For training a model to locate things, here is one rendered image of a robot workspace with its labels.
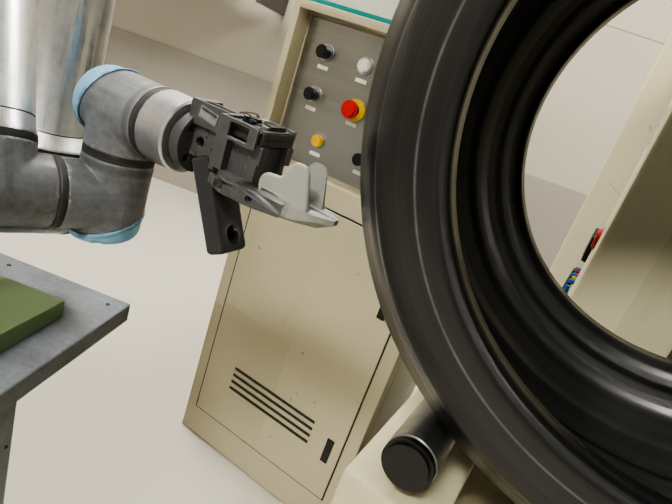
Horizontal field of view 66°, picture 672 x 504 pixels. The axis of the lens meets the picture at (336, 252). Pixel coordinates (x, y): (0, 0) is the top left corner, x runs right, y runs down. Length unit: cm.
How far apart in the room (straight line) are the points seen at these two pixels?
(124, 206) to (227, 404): 98
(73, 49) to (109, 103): 23
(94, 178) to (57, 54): 26
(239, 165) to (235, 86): 309
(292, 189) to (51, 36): 49
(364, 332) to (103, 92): 81
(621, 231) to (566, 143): 282
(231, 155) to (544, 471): 41
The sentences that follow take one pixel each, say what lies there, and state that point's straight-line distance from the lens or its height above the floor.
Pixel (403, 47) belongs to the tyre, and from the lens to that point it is 38.
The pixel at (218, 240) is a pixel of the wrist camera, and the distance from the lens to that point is 60.
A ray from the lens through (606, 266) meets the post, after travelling 73.
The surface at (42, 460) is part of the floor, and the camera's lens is 163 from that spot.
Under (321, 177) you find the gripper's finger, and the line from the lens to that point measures 56.
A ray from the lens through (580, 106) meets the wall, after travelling 353.
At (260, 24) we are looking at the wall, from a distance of 362.
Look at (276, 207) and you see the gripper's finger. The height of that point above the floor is 101.
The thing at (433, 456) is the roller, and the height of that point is 92.
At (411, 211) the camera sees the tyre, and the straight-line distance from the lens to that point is 36.
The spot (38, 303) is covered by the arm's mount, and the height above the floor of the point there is 63.
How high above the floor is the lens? 117
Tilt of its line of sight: 19 degrees down
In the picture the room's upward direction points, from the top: 19 degrees clockwise
